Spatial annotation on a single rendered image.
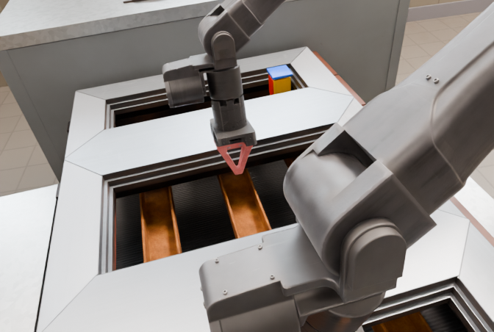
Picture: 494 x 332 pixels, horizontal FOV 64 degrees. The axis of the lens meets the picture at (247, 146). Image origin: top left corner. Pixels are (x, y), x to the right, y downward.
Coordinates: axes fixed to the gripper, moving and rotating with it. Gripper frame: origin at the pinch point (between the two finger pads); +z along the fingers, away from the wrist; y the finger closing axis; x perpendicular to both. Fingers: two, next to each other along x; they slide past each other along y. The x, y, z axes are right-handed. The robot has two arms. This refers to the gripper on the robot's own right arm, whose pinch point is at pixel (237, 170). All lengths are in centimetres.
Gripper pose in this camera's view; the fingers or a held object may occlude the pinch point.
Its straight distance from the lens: 73.7
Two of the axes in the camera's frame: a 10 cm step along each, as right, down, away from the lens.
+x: 9.7, -2.0, 1.5
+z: 1.2, 9.0, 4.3
